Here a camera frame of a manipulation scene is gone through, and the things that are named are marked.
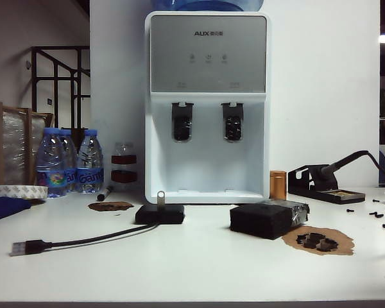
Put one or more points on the silver USB flash drive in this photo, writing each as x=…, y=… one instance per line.
x=160, y=200

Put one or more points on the black sponge block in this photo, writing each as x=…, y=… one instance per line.
x=256, y=221

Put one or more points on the black USB hub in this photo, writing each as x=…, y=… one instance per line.
x=171, y=215

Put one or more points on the white AUX water dispenser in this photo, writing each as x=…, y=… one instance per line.
x=208, y=160

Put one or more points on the glass jar with red bands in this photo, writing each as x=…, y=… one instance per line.
x=123, y=158

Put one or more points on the copper coloured cylinder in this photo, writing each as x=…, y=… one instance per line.
x=278, y=186

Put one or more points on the black marker pen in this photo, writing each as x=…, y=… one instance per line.
x=102, y=195

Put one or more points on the right plastic water bottle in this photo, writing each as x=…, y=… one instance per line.
x=90, y=160

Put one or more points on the clear plastic water bottle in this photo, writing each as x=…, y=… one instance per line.
x=71, y=154

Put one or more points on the left plastic water bottle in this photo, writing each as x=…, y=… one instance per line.
x=51, y=160

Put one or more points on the grey black soldering iron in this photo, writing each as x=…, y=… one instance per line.
x=346, y=160

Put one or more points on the black soldering iron stand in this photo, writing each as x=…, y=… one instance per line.
x=349, y=199

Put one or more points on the black metal stair railing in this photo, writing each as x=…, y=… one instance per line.
x=34, y=80

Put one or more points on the wooden crate with bubble wrap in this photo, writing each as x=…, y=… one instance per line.
x=13, y=144

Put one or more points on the white double-sided tape roll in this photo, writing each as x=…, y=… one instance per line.
x=16, y=191

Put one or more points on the blue cloth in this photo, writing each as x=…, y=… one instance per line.
x=3, y=208

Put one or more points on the small round wall sensor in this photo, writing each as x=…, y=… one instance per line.
x=27, y=65

